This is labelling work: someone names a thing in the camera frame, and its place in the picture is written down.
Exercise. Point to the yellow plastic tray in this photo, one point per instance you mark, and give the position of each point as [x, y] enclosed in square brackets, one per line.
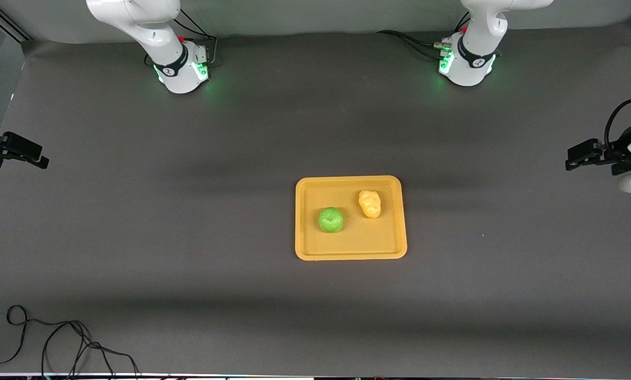
[350, 248]

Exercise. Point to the aluminium frame profile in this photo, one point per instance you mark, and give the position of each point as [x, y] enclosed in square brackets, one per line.
[12, 26]

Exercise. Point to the yellow potato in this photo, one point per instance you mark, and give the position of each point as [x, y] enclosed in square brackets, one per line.
[370, 203]

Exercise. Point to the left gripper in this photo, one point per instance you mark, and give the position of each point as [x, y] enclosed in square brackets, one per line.
[618, 151]

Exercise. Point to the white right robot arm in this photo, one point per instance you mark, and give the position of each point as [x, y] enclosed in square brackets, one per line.
[152, 31]

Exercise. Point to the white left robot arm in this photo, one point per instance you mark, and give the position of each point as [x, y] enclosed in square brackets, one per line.
[474, 58]

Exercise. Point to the dark grey table mat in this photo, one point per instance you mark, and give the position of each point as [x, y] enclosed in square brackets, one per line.
[189, 237]

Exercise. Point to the green apple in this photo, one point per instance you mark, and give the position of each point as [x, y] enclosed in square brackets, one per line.
[331, 220]

